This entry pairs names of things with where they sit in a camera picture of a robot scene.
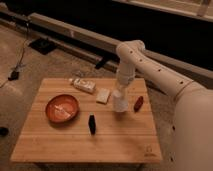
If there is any dark red oblong object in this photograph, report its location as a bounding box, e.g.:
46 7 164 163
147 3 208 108
134 96 144 112

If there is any wooden table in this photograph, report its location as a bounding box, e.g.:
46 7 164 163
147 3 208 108
11 78 162 163

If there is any black cable with plug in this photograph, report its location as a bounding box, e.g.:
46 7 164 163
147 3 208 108
7 20 32 82

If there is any pale yellow sponge block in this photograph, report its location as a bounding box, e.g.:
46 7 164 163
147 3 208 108
96 88 110 104

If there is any orange bowl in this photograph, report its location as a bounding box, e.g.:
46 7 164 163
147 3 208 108
45 94 79 123

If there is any dark object at left edge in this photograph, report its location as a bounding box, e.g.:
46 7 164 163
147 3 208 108
0 127 9 137

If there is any black clamp bracket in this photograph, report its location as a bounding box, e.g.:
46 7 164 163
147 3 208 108
95 58 109 69

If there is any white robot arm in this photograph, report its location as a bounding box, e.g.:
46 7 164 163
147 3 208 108
116 40 213 171

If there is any long grey rail beam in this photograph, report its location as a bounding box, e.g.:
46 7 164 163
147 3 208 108
0 3 213 88

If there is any black floor pad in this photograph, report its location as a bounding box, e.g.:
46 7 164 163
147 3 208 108
29 38 56 55

